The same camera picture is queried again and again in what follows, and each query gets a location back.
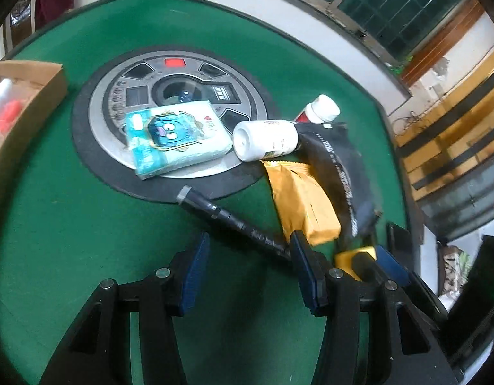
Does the black foil pouch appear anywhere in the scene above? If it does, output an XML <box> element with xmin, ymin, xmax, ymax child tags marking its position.
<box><xmin>297</xmin><ymin>122</ymin><xmax>383</xmax><ymax>250</ymax></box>

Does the black pen tube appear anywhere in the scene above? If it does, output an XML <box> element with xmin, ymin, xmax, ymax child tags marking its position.
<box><xmin>176</xmin><ymin>185</ymin><xmax>296</xmax><ymax>266</ymax></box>

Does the shallow cardboard box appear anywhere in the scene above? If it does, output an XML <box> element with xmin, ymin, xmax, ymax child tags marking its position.
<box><xmin>0</xmin><ymin>60</ymin><xmax>68</xmax><ymax>171</ymax></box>

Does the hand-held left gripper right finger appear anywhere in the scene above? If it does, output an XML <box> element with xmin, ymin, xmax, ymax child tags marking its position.
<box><xmin>290</xmin><ymin>230</ymin><xmax>460</xmax><ymax>385</ymax></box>

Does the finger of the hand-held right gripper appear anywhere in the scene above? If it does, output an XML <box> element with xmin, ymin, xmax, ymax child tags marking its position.
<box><xmin>352</xmin><ymin>253</ymin><xmax>386</xmax><ymax>301</ymax></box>
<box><xmin>376</xmin><ymin>244</ymin><xmax>412</xmax><ymax>289</ymax></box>

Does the black flat panel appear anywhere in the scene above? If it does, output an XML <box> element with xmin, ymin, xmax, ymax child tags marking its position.
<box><xmin>446</xmin><ymin>234</ymin><xmax>494</xmax><ymax>372</ymax></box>

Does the large white bottle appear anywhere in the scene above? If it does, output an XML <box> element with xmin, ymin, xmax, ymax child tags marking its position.
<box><xmin>0</xmin><ymin>78</ymin><xmax>13</xmax><ymax>118</ymax></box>

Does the green framed window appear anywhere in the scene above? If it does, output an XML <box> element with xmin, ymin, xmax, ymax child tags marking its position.
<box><xmin>247</xmin><ymin>0</ymin><xmax>474</xmax><ymax>63</ymax></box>

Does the white bottle with red label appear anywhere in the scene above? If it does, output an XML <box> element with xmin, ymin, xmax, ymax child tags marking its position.
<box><xmin>294</xmin><ymin>94</ymin><xmax>341</xmax><ymax>125</ymax></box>

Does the orange snack packet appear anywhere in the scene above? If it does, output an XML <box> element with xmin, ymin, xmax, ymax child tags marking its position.
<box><xmin>260</xmin><ymin>159</ymin><xmax>342</xmax><ymax>246</ymax></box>

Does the patterned cushion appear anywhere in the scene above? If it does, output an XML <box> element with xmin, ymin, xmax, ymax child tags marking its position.
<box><xmin>437</xmin><ymin>244</ymin><xmax>473</xmax><ymax>302</ymax></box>

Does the teal cartoon tissue pack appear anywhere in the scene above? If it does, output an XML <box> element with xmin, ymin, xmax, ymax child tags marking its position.
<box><xmin>123</xmin><ymin>99</ymin><xmax>234</xmax><ymax>181</ymax></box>

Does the round grey table centre panel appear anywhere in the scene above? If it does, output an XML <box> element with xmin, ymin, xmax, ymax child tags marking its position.
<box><xmin>72</xmin><ymin>47</ymin><xmax>282</xmax><ymax>204</ymax></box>

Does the wooden slatted furniture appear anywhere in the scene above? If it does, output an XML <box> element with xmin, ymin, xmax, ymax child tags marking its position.
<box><xmin>393</xmin><ymin>44</ymin><xmax>494</xmax><ymax>237</ymax></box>

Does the small white pill bottle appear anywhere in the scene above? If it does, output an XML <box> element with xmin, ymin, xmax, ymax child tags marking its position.
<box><xmin>233</xmin><ymin>119</ymin><xmax>300</xmax><ymax>163</ymax></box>

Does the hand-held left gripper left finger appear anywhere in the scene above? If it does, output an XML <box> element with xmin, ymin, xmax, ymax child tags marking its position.
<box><xmin>38</xmin><ymin>232</ymin><xmax>211</xmax><ymax>385</ymax></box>

